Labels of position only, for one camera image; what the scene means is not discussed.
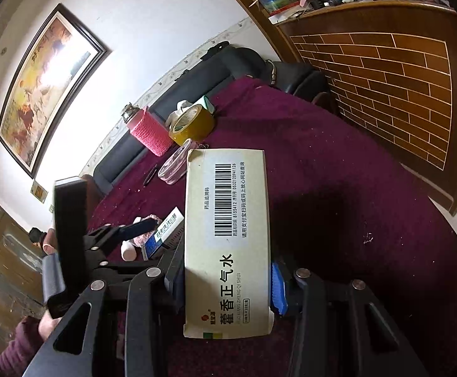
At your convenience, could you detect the black leather sofa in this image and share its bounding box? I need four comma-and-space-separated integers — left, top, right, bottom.
93, 45, 331, 201

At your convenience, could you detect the framed painting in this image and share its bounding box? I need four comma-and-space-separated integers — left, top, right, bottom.
0, 3, 108, 179

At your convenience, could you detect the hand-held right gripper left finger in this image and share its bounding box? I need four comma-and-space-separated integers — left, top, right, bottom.
22, 238, 186, 377

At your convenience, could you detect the blue green box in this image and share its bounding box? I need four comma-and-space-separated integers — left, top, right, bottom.
259, 0, 296, 14

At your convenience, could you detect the wooden cabinet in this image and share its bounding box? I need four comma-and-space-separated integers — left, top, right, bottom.
207, 0, 457, 216

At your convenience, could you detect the blue white medicine box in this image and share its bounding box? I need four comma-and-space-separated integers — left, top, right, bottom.
142, 206, 186, 262

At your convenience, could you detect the person's left forearm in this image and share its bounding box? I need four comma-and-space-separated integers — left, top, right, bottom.
0, 316, 46, 377

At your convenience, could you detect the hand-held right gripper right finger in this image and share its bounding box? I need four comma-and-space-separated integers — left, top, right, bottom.
271, 260, 430, 377

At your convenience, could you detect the grey cord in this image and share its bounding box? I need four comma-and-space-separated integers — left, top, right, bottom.
265, 60, 279, 85

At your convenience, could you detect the yellow tape roll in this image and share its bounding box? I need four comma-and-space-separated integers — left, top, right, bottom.
169, 105, 215, 147

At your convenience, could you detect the person's left hand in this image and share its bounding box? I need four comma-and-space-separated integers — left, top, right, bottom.
38, 230, 62, 340

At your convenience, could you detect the small white bottle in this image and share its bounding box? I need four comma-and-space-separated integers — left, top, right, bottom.
121, 240, 138, 262

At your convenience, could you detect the beige medicine box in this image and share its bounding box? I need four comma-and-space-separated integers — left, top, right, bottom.
183, 148, 276, 339

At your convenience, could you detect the pink fluffy ball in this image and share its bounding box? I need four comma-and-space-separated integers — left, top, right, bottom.
132, 214, 160, 248

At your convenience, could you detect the black bag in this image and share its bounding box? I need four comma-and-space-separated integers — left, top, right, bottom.
203, 41, 231, 57

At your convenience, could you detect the small wall plaque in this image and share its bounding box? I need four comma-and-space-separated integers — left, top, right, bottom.
30, 181, 49, 204

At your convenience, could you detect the white plush toy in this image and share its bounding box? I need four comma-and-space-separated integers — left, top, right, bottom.
167, 100, 193, 122

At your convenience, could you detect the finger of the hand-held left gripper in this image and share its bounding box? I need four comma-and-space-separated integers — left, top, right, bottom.
91, 249, 144, 280
95, 219, 157, 252

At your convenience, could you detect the burgundy tablecloth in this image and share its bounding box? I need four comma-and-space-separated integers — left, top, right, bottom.
83, 76, 457, 377

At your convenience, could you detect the wooden wardrobe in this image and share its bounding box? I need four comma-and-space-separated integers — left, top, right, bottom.
0, 188, 56, 362

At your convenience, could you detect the pink knitted bottle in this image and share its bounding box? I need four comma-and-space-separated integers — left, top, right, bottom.
120, 104, 174, 157

